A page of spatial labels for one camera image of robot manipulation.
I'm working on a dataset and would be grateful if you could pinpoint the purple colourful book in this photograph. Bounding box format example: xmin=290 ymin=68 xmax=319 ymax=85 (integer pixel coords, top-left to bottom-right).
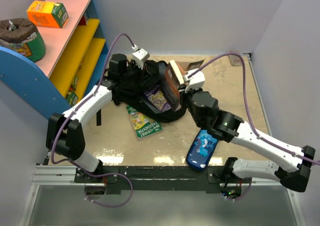
xmin=143 ymin=84 xmax=171 ymax=112

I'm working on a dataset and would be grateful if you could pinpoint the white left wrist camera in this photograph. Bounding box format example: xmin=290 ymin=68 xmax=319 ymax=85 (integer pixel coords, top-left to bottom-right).
xmin=132 ymin=48 xmax=150 ymax=70

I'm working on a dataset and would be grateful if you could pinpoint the brown green toy stump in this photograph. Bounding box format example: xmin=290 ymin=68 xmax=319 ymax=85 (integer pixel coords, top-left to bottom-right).
xmin=0 ymin=18 xmax=46 ymax=62

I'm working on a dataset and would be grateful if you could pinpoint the green box on shelf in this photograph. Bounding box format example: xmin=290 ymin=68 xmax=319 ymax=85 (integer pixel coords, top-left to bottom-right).
xmin=65 ymin=90 xmax=79 ymax=107
xmin=70 ymin=76 xmax=78 ymax=91

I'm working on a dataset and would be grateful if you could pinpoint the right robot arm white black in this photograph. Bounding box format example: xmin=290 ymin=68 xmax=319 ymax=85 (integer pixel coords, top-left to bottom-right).
xmin=183 ymin=89 xmax=316 ymax=193

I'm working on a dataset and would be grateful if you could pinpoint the black student backpack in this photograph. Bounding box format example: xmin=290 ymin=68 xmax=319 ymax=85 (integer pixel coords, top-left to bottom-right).
xmin=97 ymin=58 xmax=202 ymax=123

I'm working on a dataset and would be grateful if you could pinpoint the aluminium rail frame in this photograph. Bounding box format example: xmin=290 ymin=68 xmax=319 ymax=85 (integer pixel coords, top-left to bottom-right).
xmin=20 ymin=58 xmax=300 ymax=226

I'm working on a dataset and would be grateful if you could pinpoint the blue shark pencil case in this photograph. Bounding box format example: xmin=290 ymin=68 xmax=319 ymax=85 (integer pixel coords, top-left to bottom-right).
xmin=185 ymin=130 xmax=219 ymax=171

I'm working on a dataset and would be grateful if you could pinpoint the green treehouse book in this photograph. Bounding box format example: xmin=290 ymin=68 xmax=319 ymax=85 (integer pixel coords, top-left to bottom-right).
xmin=126 ymin=106 xmax=163 ymax=140

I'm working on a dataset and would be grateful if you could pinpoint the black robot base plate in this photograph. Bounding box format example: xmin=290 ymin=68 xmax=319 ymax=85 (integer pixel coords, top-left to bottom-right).
xmin=74 ymin=166 xmax=238 ymax=195

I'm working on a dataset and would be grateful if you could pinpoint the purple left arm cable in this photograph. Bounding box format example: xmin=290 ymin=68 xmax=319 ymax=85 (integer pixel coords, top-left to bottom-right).
xmin=51 ymin=33 xmax=140 ymax=207

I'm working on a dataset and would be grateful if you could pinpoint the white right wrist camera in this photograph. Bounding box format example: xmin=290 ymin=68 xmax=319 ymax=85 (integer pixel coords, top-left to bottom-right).
xmin=183 ymin=71 xmax=205 ymax=92

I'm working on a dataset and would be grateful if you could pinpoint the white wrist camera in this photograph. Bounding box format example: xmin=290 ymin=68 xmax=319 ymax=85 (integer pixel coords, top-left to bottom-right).
xmin=132 ymin=48 xmax=150 ymax=70
xmin=183 ymin=71 xmax=205 ymax=92

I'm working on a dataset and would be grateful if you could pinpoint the orange green crayon box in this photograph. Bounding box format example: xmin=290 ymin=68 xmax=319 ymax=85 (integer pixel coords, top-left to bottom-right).
xmin=26 ymin=0 xmax=69 ymax=28

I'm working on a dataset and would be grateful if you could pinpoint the blue shelf unit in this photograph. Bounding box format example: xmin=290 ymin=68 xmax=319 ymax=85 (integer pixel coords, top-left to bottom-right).
xmin=0 ymin=0 xmax=108 ymax=126

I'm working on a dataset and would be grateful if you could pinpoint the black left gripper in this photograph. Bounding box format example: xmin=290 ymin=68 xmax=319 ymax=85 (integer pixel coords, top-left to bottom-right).
xmin=120 ymin=59 xmax=152 ymax=86

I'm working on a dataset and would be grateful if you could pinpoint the dark tale book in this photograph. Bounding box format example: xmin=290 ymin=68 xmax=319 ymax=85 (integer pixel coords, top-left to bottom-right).
xmin=162 ymin=60 xmax=186 ymax=111

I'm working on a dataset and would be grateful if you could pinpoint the beige pink eraser box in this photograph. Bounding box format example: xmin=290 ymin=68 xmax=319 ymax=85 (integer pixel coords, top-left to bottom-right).
xmin=228 ymin=49 xmax=243 ymax=66

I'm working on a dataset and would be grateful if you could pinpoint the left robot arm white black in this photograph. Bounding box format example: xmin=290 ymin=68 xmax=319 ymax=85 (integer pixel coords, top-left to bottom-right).
xmin=46 ymin=49 xmax=150 ymax=182

